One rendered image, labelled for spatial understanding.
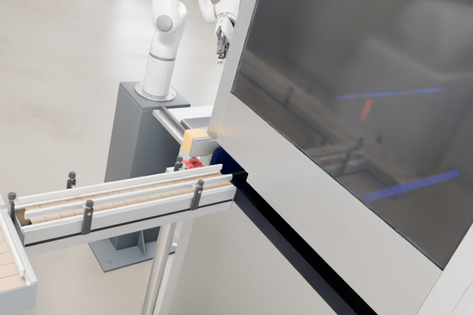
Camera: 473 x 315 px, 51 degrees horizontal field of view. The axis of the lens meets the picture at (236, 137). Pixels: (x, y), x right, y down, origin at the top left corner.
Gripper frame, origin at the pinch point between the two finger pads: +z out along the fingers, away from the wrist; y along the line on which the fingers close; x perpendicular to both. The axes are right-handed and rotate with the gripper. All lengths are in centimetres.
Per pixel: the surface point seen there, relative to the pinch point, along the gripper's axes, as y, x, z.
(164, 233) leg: 8, 15, 72
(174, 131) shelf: 14.2, 23.5, 24.7
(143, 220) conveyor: -10, 12, 76
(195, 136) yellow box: -3.5, 3.3, 42.3
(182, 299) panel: 57, 31, 79
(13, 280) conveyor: -41, 22, 105
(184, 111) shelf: 22.8, 26.1, 7.7
